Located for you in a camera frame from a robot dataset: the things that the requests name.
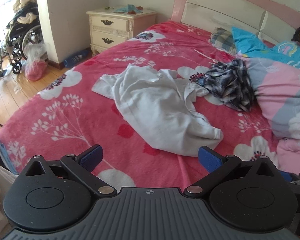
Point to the clothes heap on wheelchair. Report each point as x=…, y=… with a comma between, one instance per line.
x=26, y=2

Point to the red floral bed blanket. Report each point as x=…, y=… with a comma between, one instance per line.
x=68, y=117

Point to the cream bedside nightstand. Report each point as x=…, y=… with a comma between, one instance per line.
x=109, y=28

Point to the black wheelchair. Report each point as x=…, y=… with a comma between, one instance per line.
x=23, y=29

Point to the plaid checkered shirt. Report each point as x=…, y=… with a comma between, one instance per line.
x=230, y=83

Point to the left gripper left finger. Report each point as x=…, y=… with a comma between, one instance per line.
x=79, y=168

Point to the pink white headboard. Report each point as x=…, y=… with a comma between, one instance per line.
x=274, y=21

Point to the white button shirt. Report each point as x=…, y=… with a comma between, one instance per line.
x=159, y=106

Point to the pastel patchwork quilt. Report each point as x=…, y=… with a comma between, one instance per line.
x=275, y=77

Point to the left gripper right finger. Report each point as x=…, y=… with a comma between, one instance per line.
x=218, y=166

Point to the plaid pillow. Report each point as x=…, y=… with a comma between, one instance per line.
x=223, y=40

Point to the red plastic bag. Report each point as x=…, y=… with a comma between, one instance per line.
x=36, y=65

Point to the blue cloth on nightstand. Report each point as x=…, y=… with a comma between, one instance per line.
x=129, y=9

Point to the blue water bottle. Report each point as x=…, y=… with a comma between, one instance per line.
x=76, y=58

